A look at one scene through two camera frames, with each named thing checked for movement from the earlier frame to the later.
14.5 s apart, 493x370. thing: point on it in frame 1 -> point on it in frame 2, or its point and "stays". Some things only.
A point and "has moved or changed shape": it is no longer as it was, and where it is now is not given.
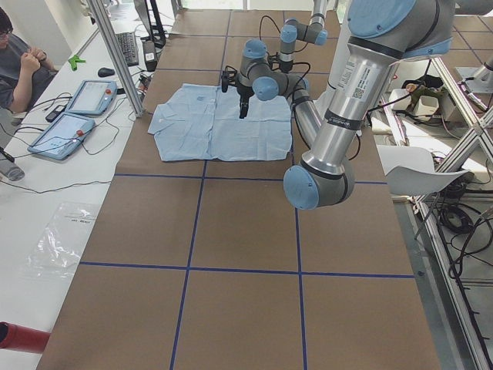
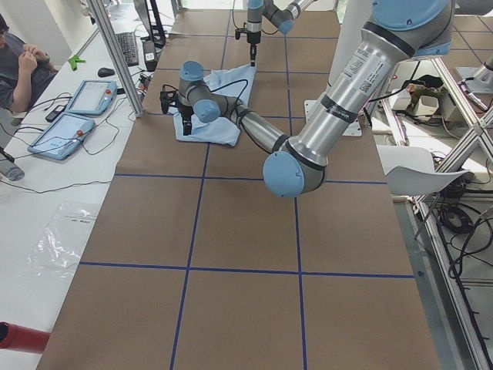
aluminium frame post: x=122 y=69 stays
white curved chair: x=411 y=170 stays
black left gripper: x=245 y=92 -> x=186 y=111
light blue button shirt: x=202 y=123 has moved or changed shape
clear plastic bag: x=58 y=247 stays
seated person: x=24 y=70 stays
